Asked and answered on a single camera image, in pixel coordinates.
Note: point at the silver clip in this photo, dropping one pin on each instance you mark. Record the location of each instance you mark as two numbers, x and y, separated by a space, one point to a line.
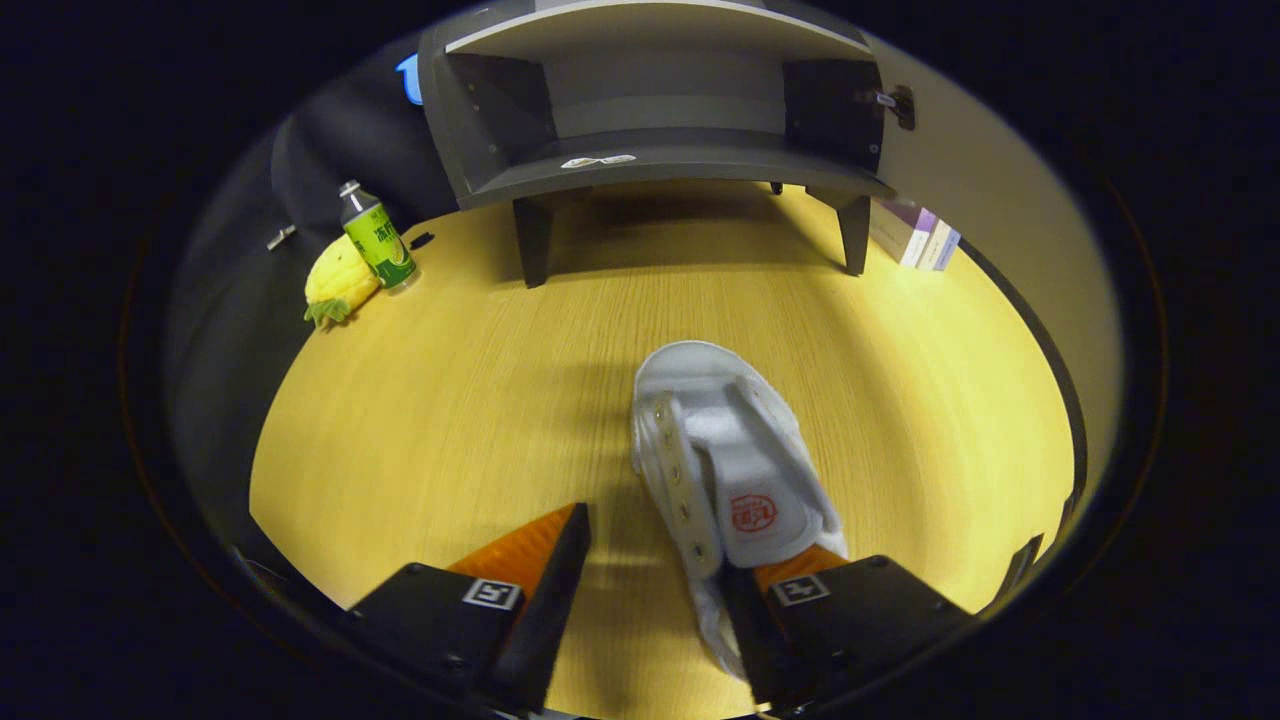
282 237

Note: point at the white shoe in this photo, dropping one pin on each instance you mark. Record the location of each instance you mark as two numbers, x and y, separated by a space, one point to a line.
740 450

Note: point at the green label bottle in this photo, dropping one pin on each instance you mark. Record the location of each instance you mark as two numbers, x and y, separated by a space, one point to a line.
380 245

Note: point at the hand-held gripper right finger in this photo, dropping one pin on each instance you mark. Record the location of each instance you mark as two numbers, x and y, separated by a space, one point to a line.
755 640

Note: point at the small black object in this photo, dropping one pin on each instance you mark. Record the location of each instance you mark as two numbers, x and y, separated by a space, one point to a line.
421 240

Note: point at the white spine book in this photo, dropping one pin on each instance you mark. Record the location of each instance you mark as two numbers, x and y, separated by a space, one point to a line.
933 247

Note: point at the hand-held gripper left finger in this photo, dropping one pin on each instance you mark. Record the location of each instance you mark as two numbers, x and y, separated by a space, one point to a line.
535 620

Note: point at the yellow pineapple plush toy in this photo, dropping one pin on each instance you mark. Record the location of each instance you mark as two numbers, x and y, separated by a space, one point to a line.
338 280

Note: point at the dark grey shoe cabinet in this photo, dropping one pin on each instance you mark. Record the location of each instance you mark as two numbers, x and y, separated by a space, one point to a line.
660 155

